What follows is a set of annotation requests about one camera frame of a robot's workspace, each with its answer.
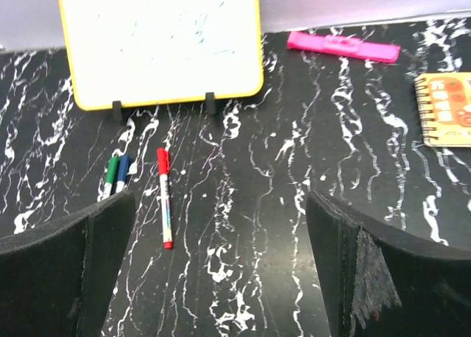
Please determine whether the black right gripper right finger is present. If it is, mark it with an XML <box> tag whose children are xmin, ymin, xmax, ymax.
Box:
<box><xmin>305</xmin><ymin>191</ymin><xmax>470</xmax><ymax>336</ymax></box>

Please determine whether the green whiteboard pen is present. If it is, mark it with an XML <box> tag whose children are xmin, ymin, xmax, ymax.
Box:
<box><xmin>101</xmin><ymin>156</ymin><xmax>119</xmax><ymax>200</ymax></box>

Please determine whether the blue whiteboard pen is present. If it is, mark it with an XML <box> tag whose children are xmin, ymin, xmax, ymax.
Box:
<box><xmin>115</xmin><ymin>154</ymin><xmax>130</xmax><ymax>193</ymax></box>

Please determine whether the red pen cap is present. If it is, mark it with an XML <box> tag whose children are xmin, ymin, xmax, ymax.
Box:
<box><xmin>157</xmin><ymin>148</ymin><xmax>170</xmax><ymax>175</ymax></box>

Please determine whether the green pen cap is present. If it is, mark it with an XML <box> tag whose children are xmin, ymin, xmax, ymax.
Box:
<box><xmin>105</xmin><ymin>156</ymin><xmax>120</xmax><ymax>185</ymax></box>

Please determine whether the red whiteboard pen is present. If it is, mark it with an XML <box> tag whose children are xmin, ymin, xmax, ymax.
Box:
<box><xmin>156</xmin><ymin>147</ymin><xmax>174</xmax><ymax>250</ymax></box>

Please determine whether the blue pen cap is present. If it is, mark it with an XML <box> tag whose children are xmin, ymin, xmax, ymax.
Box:
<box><xmin>117</xmin><ymin>154</ymin><xmax>130</xmax><ymax>183</ymax></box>

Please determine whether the small yellow-framed whiteboard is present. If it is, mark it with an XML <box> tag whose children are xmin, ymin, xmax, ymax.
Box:
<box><xmin>58</xmin><ymin>0</ymin><xmax>264</xmax><ymax>120</ymax></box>

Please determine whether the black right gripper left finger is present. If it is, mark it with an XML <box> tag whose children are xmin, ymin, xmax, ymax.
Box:
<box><xmin>1</xmin><ymin>191</ymin><xmax>135</xmax><ymax>336</ymax></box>

